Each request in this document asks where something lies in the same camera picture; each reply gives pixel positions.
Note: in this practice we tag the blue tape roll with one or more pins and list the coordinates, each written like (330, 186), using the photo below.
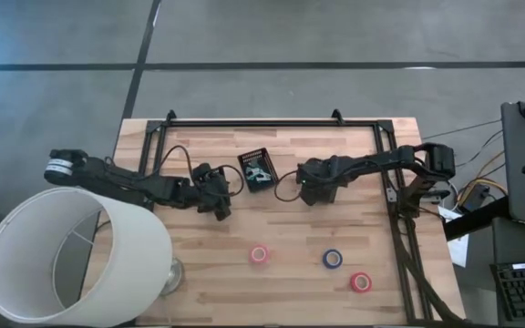
(324, 259)

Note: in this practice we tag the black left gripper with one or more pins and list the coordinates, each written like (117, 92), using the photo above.
(212, 184)

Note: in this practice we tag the red tape roll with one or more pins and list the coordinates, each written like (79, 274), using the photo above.
(353, 282)

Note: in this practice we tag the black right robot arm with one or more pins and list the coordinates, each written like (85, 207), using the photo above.
(440, 159)

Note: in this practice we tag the glass lamp base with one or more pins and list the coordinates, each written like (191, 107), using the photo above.
(176, 273)

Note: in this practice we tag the black slanted bar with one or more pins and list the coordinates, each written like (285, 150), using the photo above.
(472, 223)

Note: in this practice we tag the white lamp shade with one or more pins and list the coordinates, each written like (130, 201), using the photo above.
(144, 255)

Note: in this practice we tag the pink tape roll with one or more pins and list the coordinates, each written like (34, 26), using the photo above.
(251, 254)

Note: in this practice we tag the black aluminium table frame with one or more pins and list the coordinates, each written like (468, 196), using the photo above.
(267, 123)

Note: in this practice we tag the black plastic slotted basket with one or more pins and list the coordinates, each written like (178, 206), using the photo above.
(267, 157)

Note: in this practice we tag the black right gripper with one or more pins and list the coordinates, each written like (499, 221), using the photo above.
(322, 173)

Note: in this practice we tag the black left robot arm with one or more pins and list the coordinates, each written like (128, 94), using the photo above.
(107, 175)

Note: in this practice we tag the white paper sheet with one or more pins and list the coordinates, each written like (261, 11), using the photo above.
(458, 246)

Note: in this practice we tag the black power adapter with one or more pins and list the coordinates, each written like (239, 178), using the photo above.
(474, 200)

